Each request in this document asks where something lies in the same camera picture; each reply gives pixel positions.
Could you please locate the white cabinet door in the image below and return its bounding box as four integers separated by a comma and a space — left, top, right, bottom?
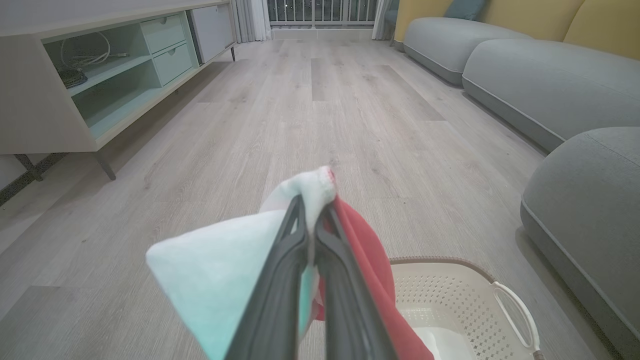
190, 3, 236, 64

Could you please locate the white perforated laundry basket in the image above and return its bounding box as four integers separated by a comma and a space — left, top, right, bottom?
389, 256, 546, 360

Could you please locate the pale green cabinet drawer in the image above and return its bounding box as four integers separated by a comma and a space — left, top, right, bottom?
140, 14, 187, 55
151, 42, 194, 87

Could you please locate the black metal floor frame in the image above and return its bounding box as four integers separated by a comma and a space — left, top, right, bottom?
0, 152, 67, 207

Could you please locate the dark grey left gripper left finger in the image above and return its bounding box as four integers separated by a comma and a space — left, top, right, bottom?
225, 194, 311, 360

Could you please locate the yellow sofa backrest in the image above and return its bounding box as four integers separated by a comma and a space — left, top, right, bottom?
394, 0, 585, 44
564, 0, 640, 62

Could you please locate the teal cushion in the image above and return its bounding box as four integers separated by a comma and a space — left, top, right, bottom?
444, 0, 489, 21

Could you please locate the white coiled cable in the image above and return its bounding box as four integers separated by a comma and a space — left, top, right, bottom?
59, 32, 130, 71

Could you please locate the balcony window railing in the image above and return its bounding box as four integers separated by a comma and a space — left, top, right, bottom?
267, 0, 381, 29

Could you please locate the white low TV cabinet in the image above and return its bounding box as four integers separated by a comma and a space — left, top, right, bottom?
0, 0, 237, 181

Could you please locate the grey sofa seat section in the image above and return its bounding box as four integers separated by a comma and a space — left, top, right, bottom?
403, 17, 532, 86
520, 126, 640, 360
462, 39, 640, 154

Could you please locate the red and white garment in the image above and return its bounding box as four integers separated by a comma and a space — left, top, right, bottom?
145, 166, 436, 360

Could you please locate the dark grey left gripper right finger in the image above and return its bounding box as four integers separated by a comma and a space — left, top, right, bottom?
314, 203, 399, 360

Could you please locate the dark device on shelf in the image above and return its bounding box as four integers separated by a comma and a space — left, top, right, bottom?
57, 67, 89, 90

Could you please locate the white curtain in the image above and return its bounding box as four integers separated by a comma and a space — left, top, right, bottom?
231, 0, 272, 44
372, 0, 401, 41

